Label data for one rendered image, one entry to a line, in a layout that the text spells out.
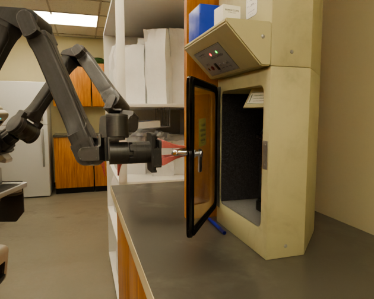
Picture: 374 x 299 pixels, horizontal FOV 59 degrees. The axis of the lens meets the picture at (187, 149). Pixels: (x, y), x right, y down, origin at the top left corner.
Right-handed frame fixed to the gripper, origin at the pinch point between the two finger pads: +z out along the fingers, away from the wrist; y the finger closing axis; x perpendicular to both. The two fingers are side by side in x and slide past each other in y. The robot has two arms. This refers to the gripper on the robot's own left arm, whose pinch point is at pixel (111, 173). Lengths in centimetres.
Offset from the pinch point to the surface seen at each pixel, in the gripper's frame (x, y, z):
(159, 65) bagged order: 80, 35, -49
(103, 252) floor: 197, 5, 109
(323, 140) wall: -13, 76, -11
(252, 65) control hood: -43, 30, -32
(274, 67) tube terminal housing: -46, 34, -31
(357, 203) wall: -30, 77, 9
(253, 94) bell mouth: -33, 36, -26
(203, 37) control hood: -32, 22, -40
